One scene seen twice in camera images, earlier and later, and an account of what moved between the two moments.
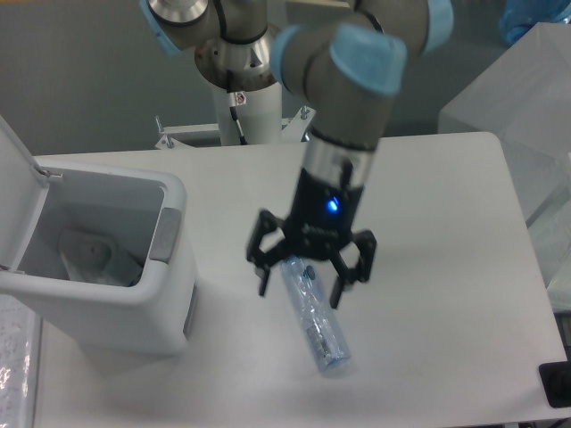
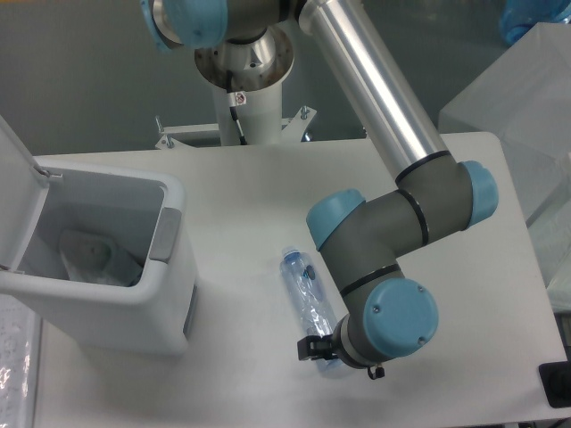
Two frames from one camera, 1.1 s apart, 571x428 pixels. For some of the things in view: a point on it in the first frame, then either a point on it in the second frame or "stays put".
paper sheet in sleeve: (20, 330) stays put
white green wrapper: (91, 257) stays put
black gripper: (321, 221) → (320, 348)
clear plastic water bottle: (318, 315) stays put
